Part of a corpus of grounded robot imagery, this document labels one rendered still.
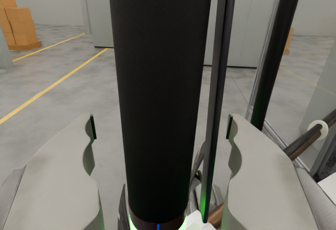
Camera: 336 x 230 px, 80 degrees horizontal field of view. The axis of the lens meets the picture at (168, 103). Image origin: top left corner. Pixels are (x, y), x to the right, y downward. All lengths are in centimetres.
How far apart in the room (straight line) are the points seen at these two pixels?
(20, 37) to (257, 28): 715
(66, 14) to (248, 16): 1065
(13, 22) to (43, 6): 633
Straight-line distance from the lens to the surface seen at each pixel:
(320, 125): 38
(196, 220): 21
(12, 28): 850
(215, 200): 74
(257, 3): 580
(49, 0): 1431
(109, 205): 216
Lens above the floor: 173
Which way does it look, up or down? 28 degrees down
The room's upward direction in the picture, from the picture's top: 2 degrees clockwise
